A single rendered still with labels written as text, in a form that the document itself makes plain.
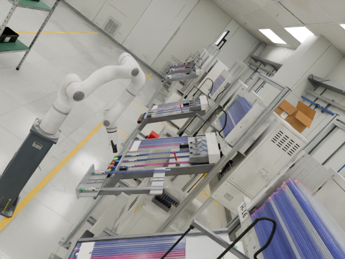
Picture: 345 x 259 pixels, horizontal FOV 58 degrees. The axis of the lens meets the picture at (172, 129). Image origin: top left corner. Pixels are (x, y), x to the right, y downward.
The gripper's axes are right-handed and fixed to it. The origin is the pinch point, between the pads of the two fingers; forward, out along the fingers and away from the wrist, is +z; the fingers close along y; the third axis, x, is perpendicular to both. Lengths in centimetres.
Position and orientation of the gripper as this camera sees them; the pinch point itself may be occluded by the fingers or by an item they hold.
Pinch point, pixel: (115, 150)
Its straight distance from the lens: 243.1
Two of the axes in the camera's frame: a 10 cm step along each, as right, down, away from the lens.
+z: 0.9, 9.5, 2.8
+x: 9.9, -0.8, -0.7
